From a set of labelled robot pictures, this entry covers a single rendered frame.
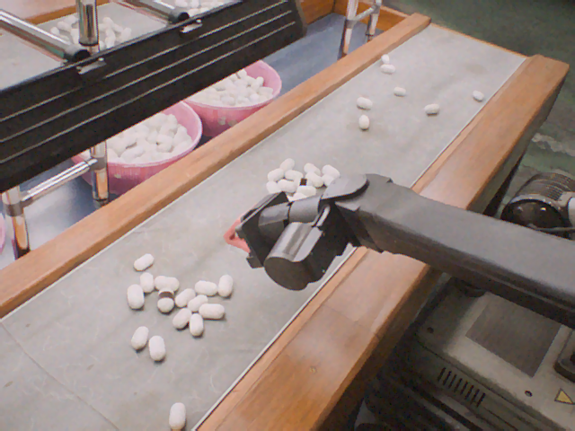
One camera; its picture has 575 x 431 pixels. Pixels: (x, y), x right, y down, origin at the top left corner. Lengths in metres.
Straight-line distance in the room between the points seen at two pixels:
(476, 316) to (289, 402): 0.69
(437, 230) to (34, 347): 0.53
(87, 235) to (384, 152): 0.63
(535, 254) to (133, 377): 0.51
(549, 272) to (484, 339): 0.84
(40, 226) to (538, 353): 0.99
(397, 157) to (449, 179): 0.13
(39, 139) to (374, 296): 0.52
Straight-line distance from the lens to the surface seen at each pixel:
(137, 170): 1.10
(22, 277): 0.90
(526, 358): 1.33
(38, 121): 0.60
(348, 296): 0.89
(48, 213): 1.14
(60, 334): 0.85
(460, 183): 1.19
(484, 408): 1.32
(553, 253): 0.50
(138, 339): 0.81
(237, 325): 0.85
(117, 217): 0.97
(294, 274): 0.69
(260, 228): 0.78
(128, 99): 0.66
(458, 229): 0.56
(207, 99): 1.33
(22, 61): 1.48
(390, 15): 2.02
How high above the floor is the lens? 1.39
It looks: 39 degrees down
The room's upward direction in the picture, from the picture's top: 10 degrees clockwise
